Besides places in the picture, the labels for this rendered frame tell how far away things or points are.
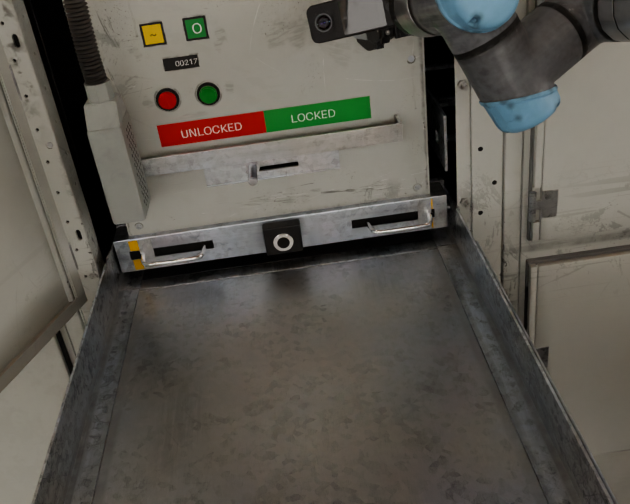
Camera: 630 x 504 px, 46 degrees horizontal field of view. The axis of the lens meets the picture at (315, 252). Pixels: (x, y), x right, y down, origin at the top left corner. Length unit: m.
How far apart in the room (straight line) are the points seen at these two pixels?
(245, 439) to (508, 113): 0.48
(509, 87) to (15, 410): 0.99
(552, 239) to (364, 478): 0.59
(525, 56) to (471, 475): 0.45
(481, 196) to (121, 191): 0.55
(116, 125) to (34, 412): 0.58
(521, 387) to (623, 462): 0.73
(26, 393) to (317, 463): 0.65
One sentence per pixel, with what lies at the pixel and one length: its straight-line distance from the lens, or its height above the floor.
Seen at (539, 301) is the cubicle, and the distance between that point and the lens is 1.32.
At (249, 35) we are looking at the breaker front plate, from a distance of 1.10.
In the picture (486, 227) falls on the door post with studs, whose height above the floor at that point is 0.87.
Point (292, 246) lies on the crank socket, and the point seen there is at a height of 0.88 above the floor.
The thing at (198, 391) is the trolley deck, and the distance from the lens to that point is 1.01.
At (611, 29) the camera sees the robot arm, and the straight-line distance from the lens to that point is 0.85.
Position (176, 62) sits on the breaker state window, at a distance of 1.12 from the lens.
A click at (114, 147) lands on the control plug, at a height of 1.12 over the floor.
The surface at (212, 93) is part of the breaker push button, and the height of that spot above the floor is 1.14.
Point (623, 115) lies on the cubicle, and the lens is 1.20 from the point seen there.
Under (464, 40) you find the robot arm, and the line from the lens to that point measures 0.80.
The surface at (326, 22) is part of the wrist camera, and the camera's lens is 0.94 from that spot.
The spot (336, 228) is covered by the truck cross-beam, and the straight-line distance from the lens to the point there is 1.21.
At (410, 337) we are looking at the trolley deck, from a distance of 1.04.
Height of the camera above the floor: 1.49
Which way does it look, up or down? 31 degrees down
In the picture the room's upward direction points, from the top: 8 degrees counter-clockwise
